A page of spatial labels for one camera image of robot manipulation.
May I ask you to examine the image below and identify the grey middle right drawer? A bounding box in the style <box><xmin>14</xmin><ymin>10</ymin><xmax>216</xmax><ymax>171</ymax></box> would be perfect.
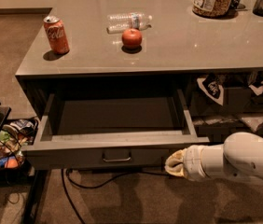
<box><xmin>195</xmin><ymin>122</ymin><xmax>263</xmax><ymax>143</ymax></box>

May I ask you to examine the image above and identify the clear plastic water bottle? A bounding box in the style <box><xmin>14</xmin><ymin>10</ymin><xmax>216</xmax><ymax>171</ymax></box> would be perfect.
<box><xmin>106</xmin><ymin>12</ymin><xmax>152</xmax><ymax>34</ymax></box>

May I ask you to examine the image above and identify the black floor cable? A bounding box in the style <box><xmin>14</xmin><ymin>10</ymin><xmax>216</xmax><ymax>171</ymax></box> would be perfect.
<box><xmin>60</xmin><ymin>168</ymin><xmax>173</xmax><ymax>224</ymax></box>

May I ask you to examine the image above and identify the grey counter cabinet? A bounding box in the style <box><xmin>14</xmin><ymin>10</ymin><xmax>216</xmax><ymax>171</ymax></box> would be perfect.
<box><xmin>14</xmin><ymin>0</ymin><xmax>263</xmax><ymax>147</ymax></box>

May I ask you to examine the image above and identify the red Coca-Cola can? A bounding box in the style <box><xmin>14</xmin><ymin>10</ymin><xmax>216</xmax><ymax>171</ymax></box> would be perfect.
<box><xmin>44</xmin><ymin>15</ymin><xmax>70</xmax><ymax>54</ymax></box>

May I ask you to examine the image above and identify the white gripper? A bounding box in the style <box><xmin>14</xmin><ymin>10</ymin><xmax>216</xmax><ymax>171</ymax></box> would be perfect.
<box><xmin>165</xmin><ymin>145</ymin><xmax>207</xmax><ymax>181</ymax></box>

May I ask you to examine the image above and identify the red apple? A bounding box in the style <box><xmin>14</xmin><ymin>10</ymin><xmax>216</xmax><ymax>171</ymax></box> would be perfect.
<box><xmin>121</xmin><ymin>28</ymin><xmax>142</xmax><ymax>49</ymax></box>

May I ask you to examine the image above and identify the grey top drawer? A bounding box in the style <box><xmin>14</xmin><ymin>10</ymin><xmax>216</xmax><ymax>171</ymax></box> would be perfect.
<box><xmin>23</xmin><ymin>91</ymin><xmax>209</xmax><ymax>170</ymax></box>

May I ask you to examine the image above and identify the black wire basket of snacks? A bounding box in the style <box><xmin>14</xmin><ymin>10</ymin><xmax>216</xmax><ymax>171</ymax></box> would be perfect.
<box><xmin>0</xmin><ymin>119</ymin><xmax>38</xmax><ymax>169</ymax></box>

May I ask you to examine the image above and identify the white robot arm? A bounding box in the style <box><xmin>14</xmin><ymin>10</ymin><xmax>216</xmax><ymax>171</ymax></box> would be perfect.
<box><xmin>165</xmin><ymin>132</ymin><xmax>263</xmax><ymax>185</ymax></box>

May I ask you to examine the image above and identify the grey drawer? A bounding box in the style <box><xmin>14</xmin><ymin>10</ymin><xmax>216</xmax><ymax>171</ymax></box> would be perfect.
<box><xmin>195</xmin><ymin>122</ymin><xmax>263</xmax><ymax>143</ymax></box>
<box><xmin>23</xmin><ymin>91</ymin><xmax>209</xmax><ymax>170</ymax></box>

